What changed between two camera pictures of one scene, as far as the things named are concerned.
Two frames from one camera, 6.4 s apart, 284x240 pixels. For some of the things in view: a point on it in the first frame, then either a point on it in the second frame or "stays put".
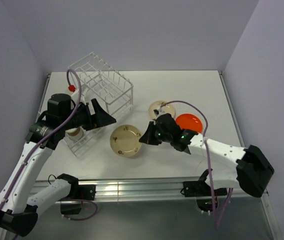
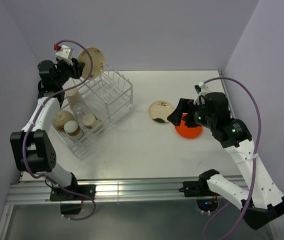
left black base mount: x=79 y=192 stays put
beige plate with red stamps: x=124 y=141 to x=98 y=61
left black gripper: x=100 y=118 to x=76 y=69
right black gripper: x=148 y=138 to x=185 y=105
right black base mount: x=201 y=189 stays put
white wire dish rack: x=109 y=93 stays put
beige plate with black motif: x=166 y=106 stays put
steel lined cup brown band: x=75 y=134 stays put
